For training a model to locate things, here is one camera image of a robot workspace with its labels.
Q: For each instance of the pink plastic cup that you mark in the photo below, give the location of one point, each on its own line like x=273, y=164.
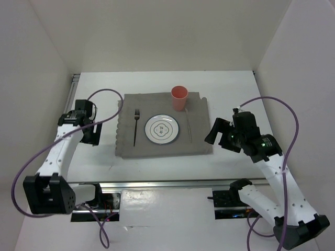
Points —
x=179, y=97

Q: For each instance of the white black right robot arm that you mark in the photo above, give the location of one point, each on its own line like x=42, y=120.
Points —
x=293, y=219

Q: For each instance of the silver table knife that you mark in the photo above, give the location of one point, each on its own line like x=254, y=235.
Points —
x=188, y=125

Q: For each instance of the grey cloth placemat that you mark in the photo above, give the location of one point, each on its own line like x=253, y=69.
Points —
x=161, y=103

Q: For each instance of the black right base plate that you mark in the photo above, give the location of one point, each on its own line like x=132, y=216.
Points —
x=226, y=208

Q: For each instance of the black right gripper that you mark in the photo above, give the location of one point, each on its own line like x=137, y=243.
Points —
x=221, y=125

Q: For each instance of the white plate blue rim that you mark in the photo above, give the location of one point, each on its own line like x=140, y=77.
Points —
x=161, y=129

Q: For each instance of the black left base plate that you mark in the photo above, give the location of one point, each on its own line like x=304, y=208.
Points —
x=105, y=206

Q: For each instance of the aluminium table frame rail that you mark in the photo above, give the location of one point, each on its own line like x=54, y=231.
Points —
x=223, y=90

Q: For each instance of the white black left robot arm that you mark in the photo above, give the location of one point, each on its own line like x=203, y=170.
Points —
x=48, y=191

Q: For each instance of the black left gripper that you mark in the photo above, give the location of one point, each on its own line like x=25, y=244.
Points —
x=93, y=138

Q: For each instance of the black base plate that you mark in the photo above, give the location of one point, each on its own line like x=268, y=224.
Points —
x=105, y=206
x=226, y=208

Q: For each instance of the black fork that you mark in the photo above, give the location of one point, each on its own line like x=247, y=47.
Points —
x=136, y=117

